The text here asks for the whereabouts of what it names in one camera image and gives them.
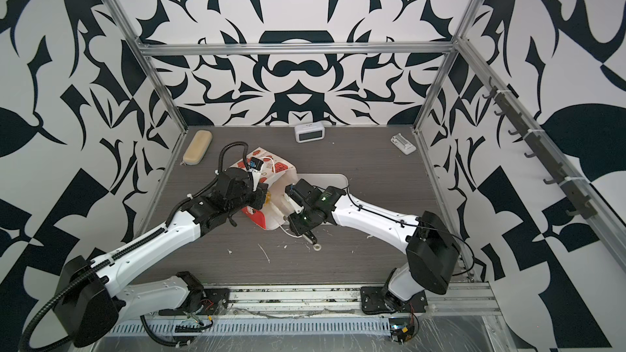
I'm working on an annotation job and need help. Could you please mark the steel tongs white tips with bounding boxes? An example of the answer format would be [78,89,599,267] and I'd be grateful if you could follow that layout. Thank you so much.
[273,190,324,251]

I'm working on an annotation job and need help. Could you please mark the red white paper bag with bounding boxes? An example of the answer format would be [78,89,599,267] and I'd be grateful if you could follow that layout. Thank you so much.
[241,148,298,231]

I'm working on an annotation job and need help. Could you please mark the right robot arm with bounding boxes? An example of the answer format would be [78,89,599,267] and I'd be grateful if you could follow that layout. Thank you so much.
[285,179,462,315]

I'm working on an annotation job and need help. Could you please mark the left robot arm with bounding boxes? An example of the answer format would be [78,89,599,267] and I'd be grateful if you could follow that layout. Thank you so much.
[18,141,268,351]

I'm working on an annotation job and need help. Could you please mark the white plastic tray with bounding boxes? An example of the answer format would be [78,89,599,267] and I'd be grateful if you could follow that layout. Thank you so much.
[293,174,349,190]

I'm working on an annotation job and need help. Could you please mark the beige glasses case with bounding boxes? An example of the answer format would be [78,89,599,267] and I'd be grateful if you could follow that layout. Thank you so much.
[182,130,213,166]

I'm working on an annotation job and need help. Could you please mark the white digital clock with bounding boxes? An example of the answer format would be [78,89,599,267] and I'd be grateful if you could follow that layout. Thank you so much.
[294,122,325,143]

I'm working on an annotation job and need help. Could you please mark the small white device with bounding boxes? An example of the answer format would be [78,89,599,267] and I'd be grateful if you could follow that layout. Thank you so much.
[391,133,417,156]

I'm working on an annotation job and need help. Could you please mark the circuit board with wires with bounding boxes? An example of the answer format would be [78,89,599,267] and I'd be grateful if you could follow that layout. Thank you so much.
[390,316,420,344]

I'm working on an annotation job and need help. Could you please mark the wall hook rack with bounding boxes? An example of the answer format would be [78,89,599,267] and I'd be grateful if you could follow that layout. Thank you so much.
[484,80,598,220]

